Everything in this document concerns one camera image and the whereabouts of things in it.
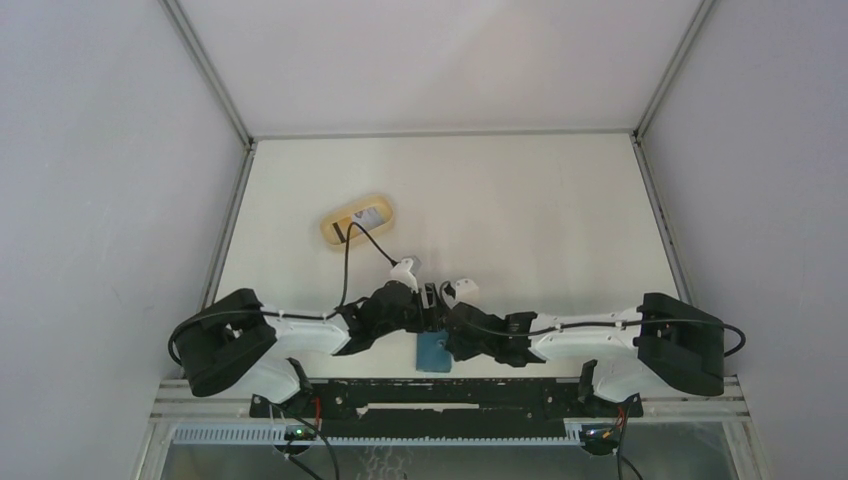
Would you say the blue leather card holder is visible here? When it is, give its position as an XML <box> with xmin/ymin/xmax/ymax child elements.
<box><xmin>415</xmin><ymin>331</ymin><xmax>453</xmax><ymax>374</ymax></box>

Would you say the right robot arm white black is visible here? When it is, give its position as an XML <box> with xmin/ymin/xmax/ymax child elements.
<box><xmin>445</xmin><ymin>293</ymin><xmax>730</xmax><ymax>416</ymax></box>

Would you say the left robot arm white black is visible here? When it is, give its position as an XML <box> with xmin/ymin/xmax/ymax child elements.
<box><xmin>167</xmin><ymin>280</ymin><xmax>448</xmax><ymax>417</ymax></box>

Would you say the card in beige tray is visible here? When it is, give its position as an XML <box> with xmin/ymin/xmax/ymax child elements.
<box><xmin>330</xmin><ymin>206</ymin><xmax>387</xmax><ymax>243</ymax></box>

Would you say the beige oval tray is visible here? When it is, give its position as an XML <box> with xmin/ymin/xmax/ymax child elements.
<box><xmin>319</xmin><ymin>194</ymin><xmax>396</xmax><ymax>251</ymax></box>

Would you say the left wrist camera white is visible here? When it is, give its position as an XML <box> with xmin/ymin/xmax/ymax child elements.
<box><xmin>389</xmin><ymin>256</ymin><xmax>421</xmax><ymax>293</ymax></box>

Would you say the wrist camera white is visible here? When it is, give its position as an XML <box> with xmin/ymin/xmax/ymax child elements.
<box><xmin>389</xmin><ymin>256</ymin><xmax>421</xmax><ymax>293</ymax></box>
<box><xmin>452</xmin><ymin>278</ymin><xmax>479</xmax><ymax>303</ymax></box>

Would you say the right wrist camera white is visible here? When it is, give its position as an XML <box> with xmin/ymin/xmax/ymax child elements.
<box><xmin>452</xmin><ymin>278</ymin><xmax>479</xmax><ymax>303</ymax></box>

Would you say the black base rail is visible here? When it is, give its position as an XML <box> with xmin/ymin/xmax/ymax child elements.
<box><xmin>249</xmin><ymin>377</ymin><xmax>644</xmax><ymax>441</ymax></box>

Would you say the aluminium table frame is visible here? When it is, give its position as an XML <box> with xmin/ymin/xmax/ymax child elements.
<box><xmin>135</xmin><ymin>0</ymin><xmax>773</xmax><ymax>480</ymax></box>

